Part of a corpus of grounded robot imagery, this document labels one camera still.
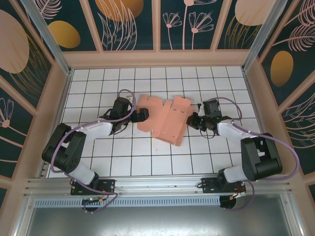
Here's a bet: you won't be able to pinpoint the small green circuit board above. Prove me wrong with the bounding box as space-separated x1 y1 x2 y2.
82 196 105 205

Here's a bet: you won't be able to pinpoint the dark panel pink fern leaves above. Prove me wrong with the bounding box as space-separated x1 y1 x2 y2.
280 86 315 176

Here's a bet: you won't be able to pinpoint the grey slotted cable duct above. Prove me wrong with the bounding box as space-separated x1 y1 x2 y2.
34 196 221 207

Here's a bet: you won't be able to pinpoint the dark panel large pink oval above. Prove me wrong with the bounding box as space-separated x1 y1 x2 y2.
0 0 54 109

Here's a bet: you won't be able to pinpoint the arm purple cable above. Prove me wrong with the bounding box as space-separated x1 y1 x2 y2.
50 88 137 213
216 97 301 212

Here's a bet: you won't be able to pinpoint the right aluminium frame post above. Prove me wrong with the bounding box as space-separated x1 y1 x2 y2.
241 0 295 72

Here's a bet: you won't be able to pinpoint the dark panel orange oval fern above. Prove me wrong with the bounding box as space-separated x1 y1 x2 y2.
260 0 315 107

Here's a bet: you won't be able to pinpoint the dark panel single pink flower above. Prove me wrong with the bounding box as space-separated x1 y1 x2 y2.
0 80 34 178

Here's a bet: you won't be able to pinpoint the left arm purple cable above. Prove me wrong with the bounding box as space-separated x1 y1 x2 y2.
50 88 137 213

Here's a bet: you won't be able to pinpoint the dark panel orange circle leaves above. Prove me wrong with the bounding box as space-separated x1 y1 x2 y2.
88 0 158 52

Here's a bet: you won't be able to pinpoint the metal sheet panel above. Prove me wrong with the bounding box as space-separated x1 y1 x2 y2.
14 194 303 236

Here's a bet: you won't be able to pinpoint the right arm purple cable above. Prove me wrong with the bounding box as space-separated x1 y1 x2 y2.
216 97 301 212

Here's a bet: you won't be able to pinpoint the pink paper box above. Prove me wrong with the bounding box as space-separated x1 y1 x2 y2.
136 95 195 146

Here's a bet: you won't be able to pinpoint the dark panel with orange oval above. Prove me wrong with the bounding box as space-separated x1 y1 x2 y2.
31 0 98 52

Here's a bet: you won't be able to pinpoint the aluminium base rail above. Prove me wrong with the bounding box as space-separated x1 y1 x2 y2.
23 175 292 197

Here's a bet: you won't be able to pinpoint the dark panel with pink flowers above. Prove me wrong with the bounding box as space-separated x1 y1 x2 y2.
160 0 215 51

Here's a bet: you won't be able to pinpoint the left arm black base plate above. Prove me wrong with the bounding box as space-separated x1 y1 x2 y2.
70 179 116 196

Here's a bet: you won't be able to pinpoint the left aluminium frame post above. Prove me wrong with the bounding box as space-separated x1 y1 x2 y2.
21 0 74 76

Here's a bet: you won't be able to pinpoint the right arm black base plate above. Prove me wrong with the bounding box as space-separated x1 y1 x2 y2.
201 177 247 195

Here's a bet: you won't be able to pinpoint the dark panel pink circle gold lines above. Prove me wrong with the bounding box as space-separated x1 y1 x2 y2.
216 0 271 50

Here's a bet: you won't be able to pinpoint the aluminium frame post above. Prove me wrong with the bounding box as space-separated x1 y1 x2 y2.
21 0 74 76
241 0 295 72

